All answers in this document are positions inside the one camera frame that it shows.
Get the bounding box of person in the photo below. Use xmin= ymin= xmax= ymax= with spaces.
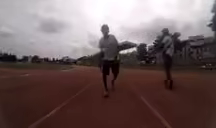
xmin=97 ymin=23 xmax=121 ymax=99
xmin=159 ymin=27 xmax=182 ymax=91

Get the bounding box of red running track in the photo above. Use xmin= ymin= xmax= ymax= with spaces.
xmin=0 ymin=65 xmax=216 ymax=128

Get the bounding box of strip of grass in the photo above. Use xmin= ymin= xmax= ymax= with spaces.
xmin=0 ymin=62 xmax=77 ymax=70

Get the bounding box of building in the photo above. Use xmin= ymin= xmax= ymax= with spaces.
xmin=180 ymin=34 xmax=216 ymax=64

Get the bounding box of row of trees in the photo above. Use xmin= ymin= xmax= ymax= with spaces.
xmin=0 ymin=52 xmax=77 ymax=65

